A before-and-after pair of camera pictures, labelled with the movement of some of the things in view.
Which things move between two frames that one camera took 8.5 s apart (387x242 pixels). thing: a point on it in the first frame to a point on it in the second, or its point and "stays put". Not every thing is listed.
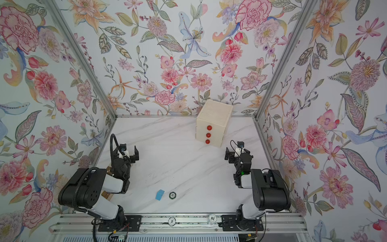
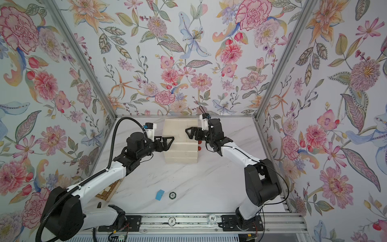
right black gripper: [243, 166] to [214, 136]
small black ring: [170, 195] stays put
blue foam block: [159, 194] stays put
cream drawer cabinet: [211, 121] to [183, 149]
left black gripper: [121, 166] to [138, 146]
